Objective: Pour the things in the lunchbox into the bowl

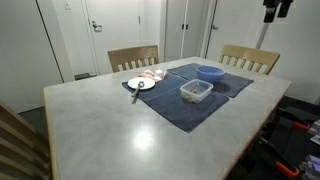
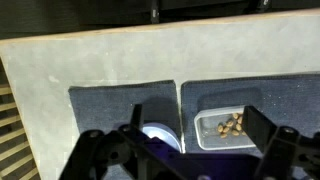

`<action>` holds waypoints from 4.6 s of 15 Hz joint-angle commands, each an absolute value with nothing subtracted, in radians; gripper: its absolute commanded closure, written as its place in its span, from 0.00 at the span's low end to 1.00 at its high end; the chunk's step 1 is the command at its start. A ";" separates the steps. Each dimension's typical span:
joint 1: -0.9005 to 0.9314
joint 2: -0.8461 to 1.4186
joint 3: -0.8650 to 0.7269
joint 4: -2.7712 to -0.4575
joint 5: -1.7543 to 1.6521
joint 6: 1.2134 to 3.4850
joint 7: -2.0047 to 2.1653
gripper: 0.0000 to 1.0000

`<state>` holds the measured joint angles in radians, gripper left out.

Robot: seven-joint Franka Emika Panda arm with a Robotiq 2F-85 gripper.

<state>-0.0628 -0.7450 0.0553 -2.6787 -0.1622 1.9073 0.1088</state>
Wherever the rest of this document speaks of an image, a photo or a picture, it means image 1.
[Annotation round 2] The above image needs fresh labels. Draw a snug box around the white round plate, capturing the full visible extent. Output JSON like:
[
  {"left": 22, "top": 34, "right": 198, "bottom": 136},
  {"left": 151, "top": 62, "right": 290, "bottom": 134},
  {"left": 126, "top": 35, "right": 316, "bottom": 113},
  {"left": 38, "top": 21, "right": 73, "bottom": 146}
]
[{"left": 127, "top": 76, "right": 156, "bottom": 91}]

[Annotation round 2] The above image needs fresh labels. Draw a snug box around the small dark blue cloth mat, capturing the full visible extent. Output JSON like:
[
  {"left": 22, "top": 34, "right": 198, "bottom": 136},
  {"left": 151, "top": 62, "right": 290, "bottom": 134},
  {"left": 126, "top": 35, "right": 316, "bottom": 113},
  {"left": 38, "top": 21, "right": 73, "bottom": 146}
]
[{"left": 166, "top": 62, "right": 254, "bottom": 99}]

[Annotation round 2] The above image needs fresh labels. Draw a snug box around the wooden chair with horizontal slats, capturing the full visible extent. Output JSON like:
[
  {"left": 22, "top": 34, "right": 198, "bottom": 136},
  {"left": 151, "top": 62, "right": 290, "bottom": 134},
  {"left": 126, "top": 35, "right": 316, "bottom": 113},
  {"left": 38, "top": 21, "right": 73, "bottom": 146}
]
[{"left": 0, "top": 99, "right": 53, "bottom": 180}]

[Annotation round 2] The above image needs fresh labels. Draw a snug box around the metal spoon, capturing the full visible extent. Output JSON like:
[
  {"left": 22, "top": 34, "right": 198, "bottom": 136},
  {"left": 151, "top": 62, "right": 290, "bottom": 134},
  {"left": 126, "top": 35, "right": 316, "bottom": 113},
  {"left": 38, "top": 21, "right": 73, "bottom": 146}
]
[{"left": 131, "top": 80, "right": 146, "bottom": 105}]

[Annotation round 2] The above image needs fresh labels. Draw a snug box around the large dark blue cloth mat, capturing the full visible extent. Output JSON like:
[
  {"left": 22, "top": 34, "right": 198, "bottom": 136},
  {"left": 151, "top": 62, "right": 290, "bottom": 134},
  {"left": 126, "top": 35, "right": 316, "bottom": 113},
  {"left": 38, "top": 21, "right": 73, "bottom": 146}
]
[{"left": 121, "top": 72, "right": 230, "bottom": 133}]

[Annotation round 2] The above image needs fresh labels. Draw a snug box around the grey metal block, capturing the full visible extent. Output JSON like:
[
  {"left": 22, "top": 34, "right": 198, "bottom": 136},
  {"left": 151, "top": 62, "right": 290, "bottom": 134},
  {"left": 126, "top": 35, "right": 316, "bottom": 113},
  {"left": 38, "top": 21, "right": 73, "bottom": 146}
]
[{"left": 308, "top": 119, "right": 320, "bottom": 146}]

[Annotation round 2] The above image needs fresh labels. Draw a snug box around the black clamp with orange handle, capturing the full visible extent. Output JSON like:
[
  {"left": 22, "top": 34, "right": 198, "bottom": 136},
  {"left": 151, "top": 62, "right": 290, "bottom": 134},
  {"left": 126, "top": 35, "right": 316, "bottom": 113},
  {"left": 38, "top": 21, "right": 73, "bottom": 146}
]
[
  {"left": 258, "top": 136, "right": 300, "bottom": 179},
  {"left": 279, "top": 114, "right": 312, "bottom": 132}
]

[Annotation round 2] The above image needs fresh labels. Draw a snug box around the blue plastic bowl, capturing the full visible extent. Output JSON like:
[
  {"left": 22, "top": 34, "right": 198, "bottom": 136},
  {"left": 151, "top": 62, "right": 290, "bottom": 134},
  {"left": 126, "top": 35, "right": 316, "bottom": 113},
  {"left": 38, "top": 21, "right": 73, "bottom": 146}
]
[{"left": 195, "top": 64, "right": 226, "bottom": 85}]

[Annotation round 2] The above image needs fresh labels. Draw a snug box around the white door with lever handle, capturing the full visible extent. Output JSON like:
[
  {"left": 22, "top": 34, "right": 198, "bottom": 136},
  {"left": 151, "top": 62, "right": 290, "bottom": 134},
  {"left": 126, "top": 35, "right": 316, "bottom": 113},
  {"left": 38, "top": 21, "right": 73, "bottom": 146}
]
[{"left": 82, "top": 0, "right": 143, "bottom": 76}]

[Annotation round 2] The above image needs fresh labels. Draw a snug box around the wooden chair with narrow back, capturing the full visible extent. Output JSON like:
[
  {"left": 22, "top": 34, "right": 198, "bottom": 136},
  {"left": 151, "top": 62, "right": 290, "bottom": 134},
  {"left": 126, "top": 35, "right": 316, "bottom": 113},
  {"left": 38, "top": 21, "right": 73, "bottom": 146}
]
[{"left": 107, "top": 44, "right": 160, "bottom": 74}]

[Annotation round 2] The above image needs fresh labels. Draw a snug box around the wooden chair with wide back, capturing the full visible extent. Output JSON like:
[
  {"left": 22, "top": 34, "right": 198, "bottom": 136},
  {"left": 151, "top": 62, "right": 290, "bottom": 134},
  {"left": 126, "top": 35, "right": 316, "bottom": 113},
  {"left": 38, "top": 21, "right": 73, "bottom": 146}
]
[{"left": 218, "top": 44, "right": 281, "bottom": 76}]

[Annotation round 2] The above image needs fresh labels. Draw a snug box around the clear plastic lunchbox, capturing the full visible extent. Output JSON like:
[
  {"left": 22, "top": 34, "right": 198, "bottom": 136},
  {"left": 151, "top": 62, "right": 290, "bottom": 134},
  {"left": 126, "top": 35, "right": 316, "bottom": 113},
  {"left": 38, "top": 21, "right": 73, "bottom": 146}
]
[{"left": 179, "top": 78, "right": 215, "bottom": 104}]

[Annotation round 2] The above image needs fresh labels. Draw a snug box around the purple box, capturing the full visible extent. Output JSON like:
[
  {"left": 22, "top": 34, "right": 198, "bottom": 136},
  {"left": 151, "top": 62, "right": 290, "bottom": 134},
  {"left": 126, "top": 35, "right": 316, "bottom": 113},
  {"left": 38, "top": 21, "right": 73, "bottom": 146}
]
[{"left": 299, "top": 154, "right": 320, "bottom": 180}]

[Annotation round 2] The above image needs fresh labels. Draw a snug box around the white slanted pole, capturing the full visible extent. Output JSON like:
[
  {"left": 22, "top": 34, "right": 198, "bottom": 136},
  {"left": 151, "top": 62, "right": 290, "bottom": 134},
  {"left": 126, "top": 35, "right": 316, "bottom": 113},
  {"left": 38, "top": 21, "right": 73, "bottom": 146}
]
[{"left": 255, "top": 20, "right": 270, "bottom": 50}]

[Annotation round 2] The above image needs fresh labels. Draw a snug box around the silver lever door handle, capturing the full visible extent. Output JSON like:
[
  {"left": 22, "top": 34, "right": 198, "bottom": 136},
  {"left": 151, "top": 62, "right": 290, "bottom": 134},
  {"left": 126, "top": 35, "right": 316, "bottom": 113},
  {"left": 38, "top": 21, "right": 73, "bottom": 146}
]
[{"left": 91, "top": 20, "right": 104, "bottom": 33}]

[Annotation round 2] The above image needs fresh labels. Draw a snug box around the white door with dark handle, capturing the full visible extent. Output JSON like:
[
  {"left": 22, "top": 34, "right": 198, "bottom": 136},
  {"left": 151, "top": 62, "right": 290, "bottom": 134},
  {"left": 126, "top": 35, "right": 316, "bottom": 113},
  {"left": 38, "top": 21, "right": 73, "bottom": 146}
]
[{"left": 205, "top": 0, "right": 268, "bottom": 62}]

